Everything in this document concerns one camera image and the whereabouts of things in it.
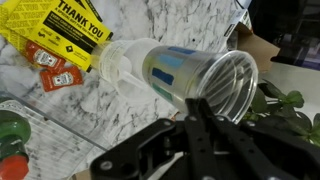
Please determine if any green bottle with red cap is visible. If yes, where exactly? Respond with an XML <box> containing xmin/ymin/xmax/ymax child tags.
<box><xmin>0</xmin><ymin>109</ymin><xmax>33</xmax><ymax>180</ymax></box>

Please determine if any clear acrylic container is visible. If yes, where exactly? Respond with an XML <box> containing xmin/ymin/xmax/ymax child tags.
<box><xmin>0</xmin><ymin>90</ymin><xmax>108</xmax><ymax>180</ymax></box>

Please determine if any brown cardboard box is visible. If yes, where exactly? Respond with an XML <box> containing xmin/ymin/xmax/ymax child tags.
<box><xmin>232</xmin><ymin>21</ymin><xmax>282</xmax><ymax>74</ymax></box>

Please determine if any clear plastic cup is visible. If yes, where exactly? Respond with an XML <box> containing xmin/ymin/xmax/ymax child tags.
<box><xmin>89</xmin><ymin>37</ymin><xmax>163</xmax><ymax>102</ymax></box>

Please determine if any green leafy plant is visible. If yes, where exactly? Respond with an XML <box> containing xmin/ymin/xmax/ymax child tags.
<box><xmin>244</xmin><ymin>79</ymin><xmax>320</xmax><ymax>148</ymax></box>

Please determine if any dark background furniture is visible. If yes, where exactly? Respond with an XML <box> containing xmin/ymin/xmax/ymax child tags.
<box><xmin>247</xmin><ymin>0</ymin><xmax>320</xmax><ymax>72</ymax></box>

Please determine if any silver cup with coloured squares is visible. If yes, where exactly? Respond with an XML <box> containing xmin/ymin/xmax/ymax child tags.
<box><xmin>142</xmin><ymin>44</ymin><xmax>260</xmax><ymax>125</ymax></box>

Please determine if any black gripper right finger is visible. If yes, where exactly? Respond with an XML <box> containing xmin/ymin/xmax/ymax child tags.
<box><xmin>214</xmin><ymin>114</ymin><xmax>320</xmax><ymax>180</ymax></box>

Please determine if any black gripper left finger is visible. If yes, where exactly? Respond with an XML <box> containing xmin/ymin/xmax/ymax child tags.
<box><xmin>89</xmin><ymin>98</ymin><xmax>222</xmax><ymax>180</ymax></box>

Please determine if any yellow thank you card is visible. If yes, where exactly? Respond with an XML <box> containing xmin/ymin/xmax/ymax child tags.
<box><xmin>28</xmin><ymin>0</ymin><xmax>115</xmax><ymax>73</ymax></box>

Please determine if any white printed small box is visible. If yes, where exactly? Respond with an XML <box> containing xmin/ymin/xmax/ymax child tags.
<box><xmin>223</xmin><ymin>8</ymin><xmax>254</xmax><ymax>38</ymax></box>

